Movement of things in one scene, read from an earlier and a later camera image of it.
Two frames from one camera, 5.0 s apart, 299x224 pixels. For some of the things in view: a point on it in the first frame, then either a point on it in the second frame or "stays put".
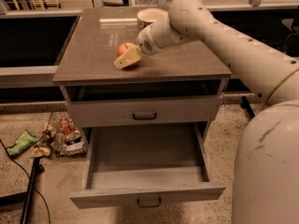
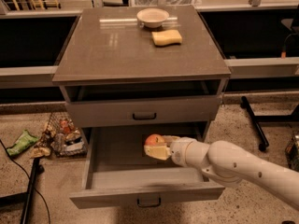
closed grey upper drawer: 92,112 stays put
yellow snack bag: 39,152 stays put
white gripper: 145,42 → 179,151
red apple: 123,48 → 154,139
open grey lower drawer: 147,164 stays put
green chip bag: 24,140 stays put
